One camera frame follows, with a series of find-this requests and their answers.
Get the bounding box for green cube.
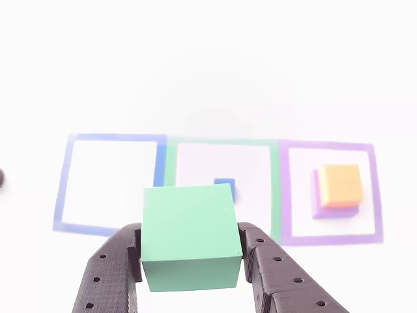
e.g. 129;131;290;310
140;183;244;293

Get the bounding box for orange block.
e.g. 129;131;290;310
317;164;365;209

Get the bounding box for small blue cube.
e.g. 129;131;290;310
213;177;237;201

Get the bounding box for purple tape square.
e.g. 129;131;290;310
278;139;384;247

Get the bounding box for large purple block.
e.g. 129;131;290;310
311;168;360;220

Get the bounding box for green tape square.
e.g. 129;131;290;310
164;136;283;244

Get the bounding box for blue tape square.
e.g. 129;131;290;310
51;132;169;237

